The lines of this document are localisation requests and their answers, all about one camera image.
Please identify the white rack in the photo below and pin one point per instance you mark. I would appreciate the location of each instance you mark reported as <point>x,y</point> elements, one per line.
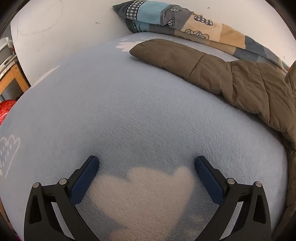
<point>5,49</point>

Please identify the red bag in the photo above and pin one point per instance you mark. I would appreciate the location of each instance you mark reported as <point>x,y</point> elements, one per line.
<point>7,111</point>

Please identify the wooden shelf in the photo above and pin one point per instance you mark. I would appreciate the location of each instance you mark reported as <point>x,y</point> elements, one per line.
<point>13,76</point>

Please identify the patchwork quilt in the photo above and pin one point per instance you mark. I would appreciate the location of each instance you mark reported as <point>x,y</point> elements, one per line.
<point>175,20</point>

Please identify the light blue cloud bed sheet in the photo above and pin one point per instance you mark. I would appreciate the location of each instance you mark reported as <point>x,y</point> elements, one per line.
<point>120,111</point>

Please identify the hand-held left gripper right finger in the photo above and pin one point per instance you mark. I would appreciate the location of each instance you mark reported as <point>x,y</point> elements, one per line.
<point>209,183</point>

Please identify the brown puffer jacket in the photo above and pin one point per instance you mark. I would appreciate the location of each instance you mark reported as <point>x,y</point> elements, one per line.
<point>242,81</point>

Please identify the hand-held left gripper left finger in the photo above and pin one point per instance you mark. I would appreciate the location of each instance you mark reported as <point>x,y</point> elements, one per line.
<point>84,183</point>

